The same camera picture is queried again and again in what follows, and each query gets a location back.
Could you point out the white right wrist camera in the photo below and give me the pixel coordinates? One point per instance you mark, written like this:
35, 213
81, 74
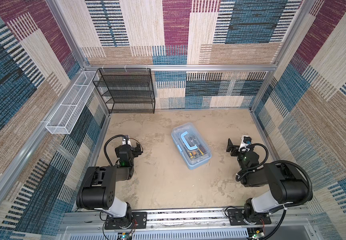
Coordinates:
245, 143

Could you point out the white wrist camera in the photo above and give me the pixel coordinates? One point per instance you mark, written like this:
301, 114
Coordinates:
245, 143
126, 140

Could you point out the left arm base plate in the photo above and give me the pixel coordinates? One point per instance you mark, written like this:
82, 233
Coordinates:
129, 221

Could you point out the white wire mesh basket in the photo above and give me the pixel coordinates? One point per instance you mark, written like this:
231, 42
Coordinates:
68, 112

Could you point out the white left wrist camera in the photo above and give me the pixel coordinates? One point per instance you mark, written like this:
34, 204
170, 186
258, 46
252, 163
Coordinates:
126, 140

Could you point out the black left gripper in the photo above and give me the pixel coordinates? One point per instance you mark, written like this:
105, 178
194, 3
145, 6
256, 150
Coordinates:
135, 150

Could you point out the black mesh shelf rack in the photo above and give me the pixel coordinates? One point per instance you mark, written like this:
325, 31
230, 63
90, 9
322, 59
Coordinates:
126, 90

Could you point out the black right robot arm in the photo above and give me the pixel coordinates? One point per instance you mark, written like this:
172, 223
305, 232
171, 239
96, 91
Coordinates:
289, 184

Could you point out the light blue plastic tool box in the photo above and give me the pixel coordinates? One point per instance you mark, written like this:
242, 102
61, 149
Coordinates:
186, 137

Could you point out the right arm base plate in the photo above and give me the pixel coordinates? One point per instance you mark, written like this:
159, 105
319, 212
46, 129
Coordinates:
237, 217

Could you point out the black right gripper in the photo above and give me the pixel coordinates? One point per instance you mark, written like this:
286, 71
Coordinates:
235, 148

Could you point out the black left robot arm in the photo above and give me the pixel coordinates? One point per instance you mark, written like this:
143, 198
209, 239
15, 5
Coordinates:
97, 191

